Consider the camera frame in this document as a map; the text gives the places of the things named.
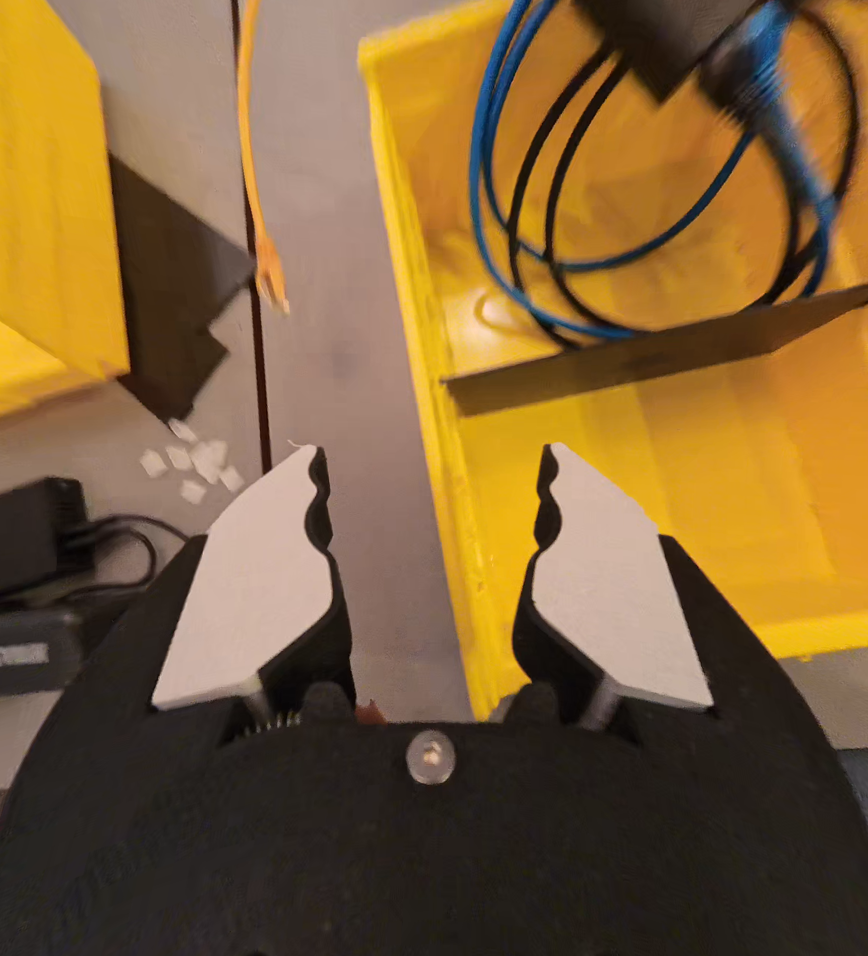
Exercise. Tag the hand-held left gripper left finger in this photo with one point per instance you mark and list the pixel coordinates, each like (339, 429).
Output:
(254, 582)

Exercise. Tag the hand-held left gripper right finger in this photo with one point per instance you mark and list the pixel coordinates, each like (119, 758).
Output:
(613, 597)

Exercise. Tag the yellow divided storage bin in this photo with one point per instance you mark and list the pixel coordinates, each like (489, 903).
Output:
(628, 485)

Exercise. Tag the black ethernet splitter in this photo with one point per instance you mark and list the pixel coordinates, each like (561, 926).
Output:
(658, 45)

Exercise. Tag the pile of clear plastic clips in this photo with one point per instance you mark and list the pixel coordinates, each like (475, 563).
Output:
(195, 463)

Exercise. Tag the black power bank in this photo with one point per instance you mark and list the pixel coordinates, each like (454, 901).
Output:
(23, 650)

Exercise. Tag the black charging hub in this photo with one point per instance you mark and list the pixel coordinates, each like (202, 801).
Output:
(15, 538)

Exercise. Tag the loose black plastic sheet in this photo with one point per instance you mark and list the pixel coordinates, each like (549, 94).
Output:
(172, 299)

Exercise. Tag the yellow plastic storage bin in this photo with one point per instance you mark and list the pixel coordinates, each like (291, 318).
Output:
(23, 224)

